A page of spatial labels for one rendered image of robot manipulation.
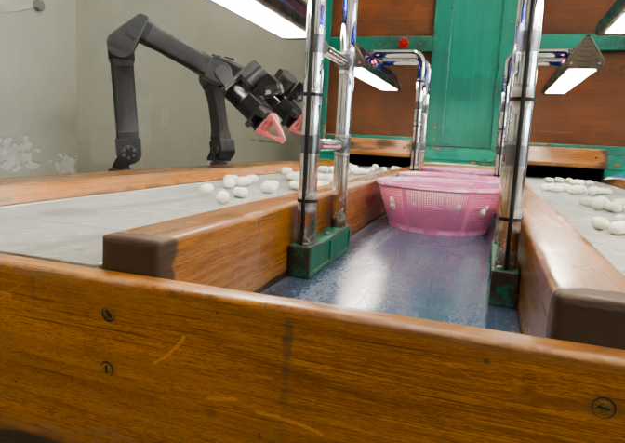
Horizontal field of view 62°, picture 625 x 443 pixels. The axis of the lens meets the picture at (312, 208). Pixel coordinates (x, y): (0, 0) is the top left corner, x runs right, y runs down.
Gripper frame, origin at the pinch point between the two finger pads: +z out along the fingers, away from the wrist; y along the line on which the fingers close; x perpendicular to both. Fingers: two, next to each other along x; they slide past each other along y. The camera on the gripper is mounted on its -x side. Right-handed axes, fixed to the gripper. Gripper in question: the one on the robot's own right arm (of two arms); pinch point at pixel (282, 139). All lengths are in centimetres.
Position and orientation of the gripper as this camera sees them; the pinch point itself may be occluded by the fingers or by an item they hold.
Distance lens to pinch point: 141.4
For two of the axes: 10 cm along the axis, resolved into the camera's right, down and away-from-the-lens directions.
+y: 2.7, -1.2, 9.5
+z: 7.0, 7.0, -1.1
